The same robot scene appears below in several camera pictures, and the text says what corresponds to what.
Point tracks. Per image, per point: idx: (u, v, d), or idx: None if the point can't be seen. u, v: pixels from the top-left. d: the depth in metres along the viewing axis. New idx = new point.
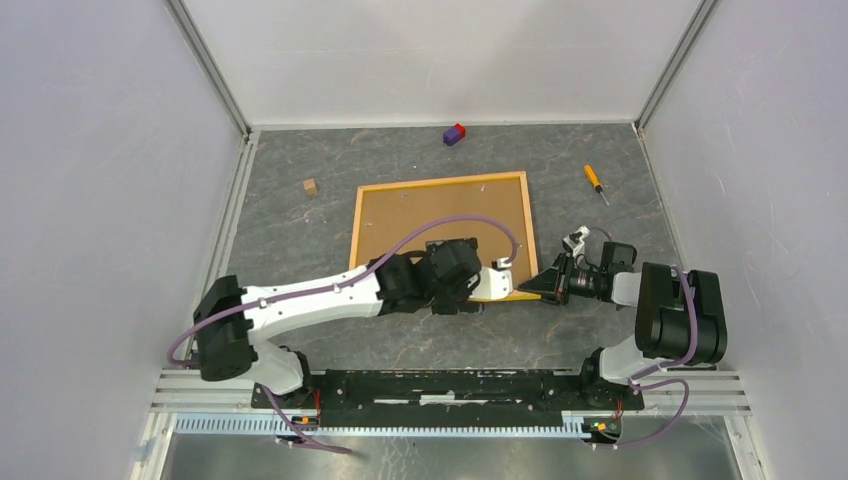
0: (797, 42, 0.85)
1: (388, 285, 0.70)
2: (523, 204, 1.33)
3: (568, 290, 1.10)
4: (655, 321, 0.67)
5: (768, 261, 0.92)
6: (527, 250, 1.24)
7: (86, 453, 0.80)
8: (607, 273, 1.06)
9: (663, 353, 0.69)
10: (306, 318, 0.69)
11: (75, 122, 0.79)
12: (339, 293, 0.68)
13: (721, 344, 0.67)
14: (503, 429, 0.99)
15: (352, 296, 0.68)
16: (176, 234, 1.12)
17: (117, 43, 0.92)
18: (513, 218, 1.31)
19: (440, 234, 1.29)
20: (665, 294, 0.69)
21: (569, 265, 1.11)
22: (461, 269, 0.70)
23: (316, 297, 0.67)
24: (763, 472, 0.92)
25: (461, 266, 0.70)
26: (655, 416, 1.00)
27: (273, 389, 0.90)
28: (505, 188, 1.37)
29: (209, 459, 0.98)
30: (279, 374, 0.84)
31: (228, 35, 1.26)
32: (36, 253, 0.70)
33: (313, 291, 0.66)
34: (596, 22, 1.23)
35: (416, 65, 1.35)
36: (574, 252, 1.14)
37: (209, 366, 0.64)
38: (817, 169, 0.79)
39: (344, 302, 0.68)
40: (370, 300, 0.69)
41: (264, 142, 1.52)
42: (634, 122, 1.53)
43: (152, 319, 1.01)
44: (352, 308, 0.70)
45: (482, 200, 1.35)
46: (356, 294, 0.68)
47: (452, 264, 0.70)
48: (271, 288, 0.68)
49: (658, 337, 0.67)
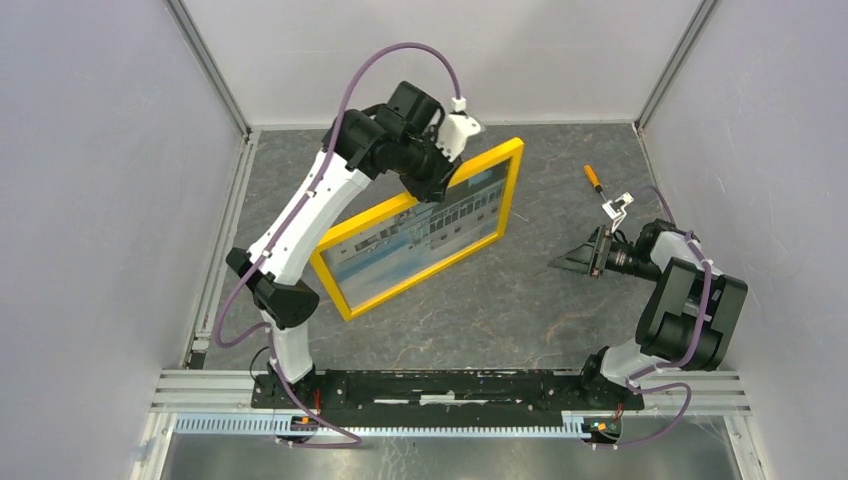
0: (797, 42, 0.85)
1: (356, 139, 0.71)
2: (503, 218, 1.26)
3: (602, 264, 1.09)
4: (657, 316, 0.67)
5: (767, 260, 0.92)
6: (498, 172, 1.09)
7: (85, 453, 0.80)
8: (651, 227, 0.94)
9: (659, 350, 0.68)
10: (312, 233, 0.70)
11: (75, 122, 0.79)
12: (316, 197, 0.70)
13: (719, 351, 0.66)
14: (502, 429, 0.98)
15: (328, 190, 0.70)
16: (175, 234, 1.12)
17: (117, 43, 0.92)
18: (490, 211, 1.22)
19: (428, 238, 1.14)
20: (679, 292, 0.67)
21: (607, 239, 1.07)
22: (421, 99, 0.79)
23: (303, 212, 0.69)
24: (763, 472, 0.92)
25: (421, 96, 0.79)
26: (655, 416, 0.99)
27: (288, 373, 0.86)
28: (492, 225, 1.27)
29: (210, 459, 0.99)
30: (303, 347, 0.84)
31: (228, 35, 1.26)
32: (36, 253, 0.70)
33: (298, 210, 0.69)
34: (597, 21, 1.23)
35: (417, 65, 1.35)
36: (616, 223, 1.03)
37: (283, 318, 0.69)
38: (817, 169, 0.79)
39: (324, 198, 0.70)
40: (345, 179, 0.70)
41: (265, 142, 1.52)
42: (634, 122, 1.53)
43: (151, 319, 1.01)
44: (342, 196, 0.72)
45: (466, 237, 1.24)
46: (332, 184, 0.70)
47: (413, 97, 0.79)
48: (268, 235, 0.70)
49: (654, 332, 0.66)
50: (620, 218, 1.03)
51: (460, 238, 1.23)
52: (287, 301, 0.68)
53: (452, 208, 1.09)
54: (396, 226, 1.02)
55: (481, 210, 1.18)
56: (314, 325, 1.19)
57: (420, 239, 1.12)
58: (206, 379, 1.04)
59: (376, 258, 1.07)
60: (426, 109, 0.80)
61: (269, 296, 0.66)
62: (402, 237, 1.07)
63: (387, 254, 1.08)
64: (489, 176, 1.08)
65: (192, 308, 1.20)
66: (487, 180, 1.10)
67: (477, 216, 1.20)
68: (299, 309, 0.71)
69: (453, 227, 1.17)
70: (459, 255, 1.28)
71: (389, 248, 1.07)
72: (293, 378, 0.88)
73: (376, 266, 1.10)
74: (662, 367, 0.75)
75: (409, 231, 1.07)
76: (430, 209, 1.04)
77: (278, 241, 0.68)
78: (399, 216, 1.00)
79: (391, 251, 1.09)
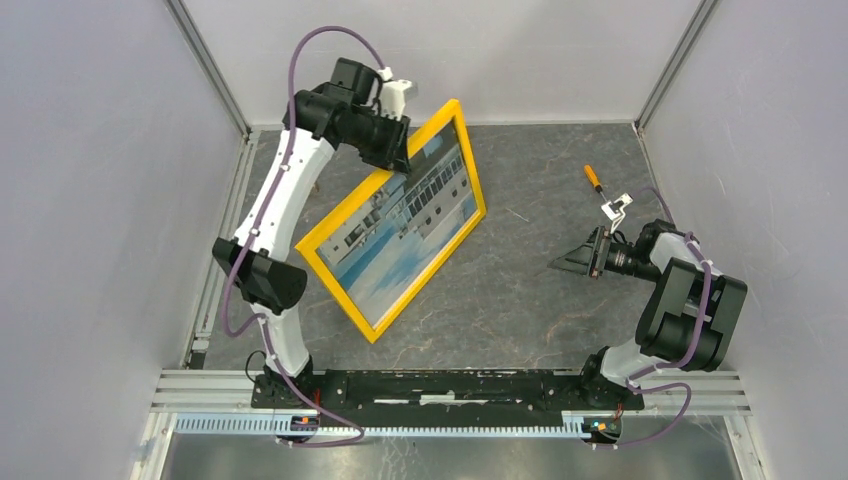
0: (797, 42, 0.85)
1: (315, 115, 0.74)
2: (476, 192, 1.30)
3: (602, 264, 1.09)
4: (657, 317, 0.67)
5: (767, 261, 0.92)
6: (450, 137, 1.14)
7: (85, 454, 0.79)
8: (650, 228, 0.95)
9: (659, 351, 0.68)
10: (294, 207, 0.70)
11: (75, 123, 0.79)
12: (291, 169, 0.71)
13: (719, 351, 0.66)
14: (502, 429, 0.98)
15: (301, 162, 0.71)
16: (176, 234, 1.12)
17: (117, 44, 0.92)
18: (461, 186, 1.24)
19: (415, 224, 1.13)
20: (679, 292, 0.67)
21: (607, 239, 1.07)
22: (359, 69, 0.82)
23: (281, 187, 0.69)
24: (763, 472, 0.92)
25: (357, 65, 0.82)
26: (655, 416, 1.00)
27: (286, 366, 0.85)
28: (471, 202, 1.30)
29: (210, 459, 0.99)
30: (297, 335, 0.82)
31: (228, 35, 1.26)
32: (36, 254, 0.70)
33: (275, 183, 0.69)
34: (597, 22, 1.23)
35: (416, 65, 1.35)
36: (615, 223, 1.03)
37: (282, 296, 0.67)
38: (817, 169, 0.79)
39: (299, 170, 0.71)
40: (314, 148, 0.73)
41: (265, 142, 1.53)
42: (634, 122, 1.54)
43: (151, 319, 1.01)
44: (313, 167, 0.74)
45: (451, 218, 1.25)
46: (303, 156, 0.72)
47: (350, 68, 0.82)
48: (250, 216, 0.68)
49: (654, 332, 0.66)
50: (616, 218, 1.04)
51: (445, 222, 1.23)
52: (284, 276, 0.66)
53: (423, 184, 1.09)
54: (379, 212, 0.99)
55: (453, 183, 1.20)
56: (314, 326, 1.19)
57: (407, 226, 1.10)
58: (205, 379, 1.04)
59: (370, 255, 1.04)
60: (367, 78, 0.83)
61: (266, 272, 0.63)
62: (389, 226, 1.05)
63: (382, 247, 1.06)
64: (442, 142, 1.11)
65: (192, 308, 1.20)
66: (442, 148, 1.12)
67: (451, 193, 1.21)
68: (294, 286, 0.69)
69: (433, 207, 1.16)
70: (452, 242, 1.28)
71: (381, 240, 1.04)
72: (293, 372, 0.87)
73: (375, 264, 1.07)
74: (662, 367, 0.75)
75: (393, 218, 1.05)
76: (401, 186, 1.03)
77: (263, 217, 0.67)
78: (377, 199, 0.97)
79: (383, 245, 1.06)
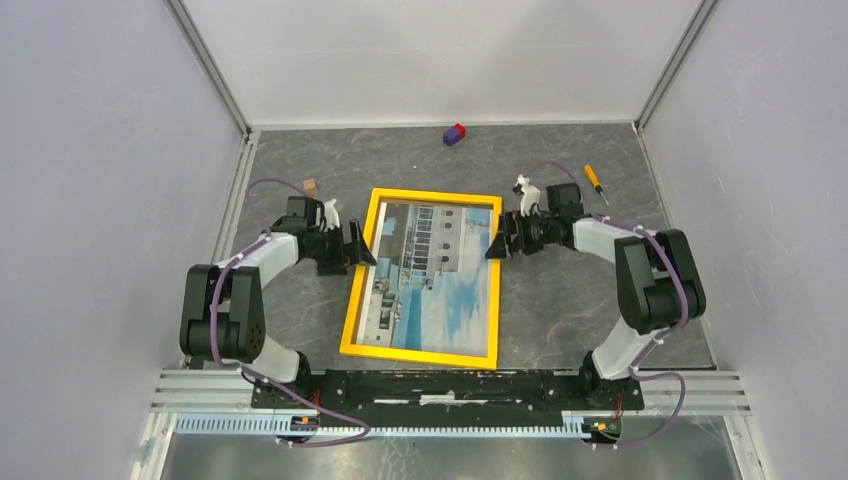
0: (797, 44, 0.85)
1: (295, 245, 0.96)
2: (470, 203, 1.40)
3: (525, 242, 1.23)
4: (639, 296, 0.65)
5: (766, 261, 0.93)
6: (396, 209, 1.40)
7: (84, 454, 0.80)
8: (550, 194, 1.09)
9: (656, 325, 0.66)
10: (270, 264, 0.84)
11: (74, 123, 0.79)
12: (273, 240, 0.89)
13: (701, 296, 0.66)
14: (502, 429, 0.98)
15: (279, 239, 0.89)
16: (176, 233, 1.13)
17: (117, 44, 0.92)
18: (449, 216, 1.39)
19: (434, 269, 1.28)
20: (642, 265, 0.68)
21: (521, 219, 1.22)
22: (311, 202, 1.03)
23: (261, 247, 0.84)
24: (763, 472, 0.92)
25: (310, 199, 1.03)
26: (655, 415, 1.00)
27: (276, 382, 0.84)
28: (477, 210, 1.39)
29: (211, 459, 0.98)
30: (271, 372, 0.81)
31: (227, 35, 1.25)
32: (35, 253, 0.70)
33: (259, 245, 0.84)
34: (597, 21, 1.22)
35: (416, 65, 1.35)
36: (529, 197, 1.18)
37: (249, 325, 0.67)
38: (817, 169, 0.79)
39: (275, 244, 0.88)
40: (287, 242, 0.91)
41: (264, 143, 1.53)
42: (634, 122, 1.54)
43: (152, 319, 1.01)
44: (282, 258, 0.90)
45: (469, 235, 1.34)
46: (278, 239, 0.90)
47: (302, 201, 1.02)
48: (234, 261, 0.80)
49: (646, 311, 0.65)
50: (533, 194, 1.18)
51: (467, 243, 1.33)
52: (255, 303, 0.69)
53: (407, 248, 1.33)
54: (387, 293, 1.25)
55: (436, 222, 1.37)
56: (314, 326, 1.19)
57: (428, 277, 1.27)
58: (204, 379, 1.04)
59: (417, 319, 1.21)
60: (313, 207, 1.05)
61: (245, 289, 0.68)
62: (410, 291, 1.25)
63: (422, 306, 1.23)
64: (395, 217, 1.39)
65: None
66: (399, 218, 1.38)
67: (444, 226, 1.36)
68: (256, 328, 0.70)
69: (439, 248, 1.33)
70: None
71: (413, 306, 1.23)
72: (288, 380, 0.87)
73: (432, 320, 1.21)
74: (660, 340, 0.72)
75: (408, 284, 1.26)
76: (391, 263, 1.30)
77: (249, 254, 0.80)
78: (378, 286, 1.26)
79: (421, 305, 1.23)
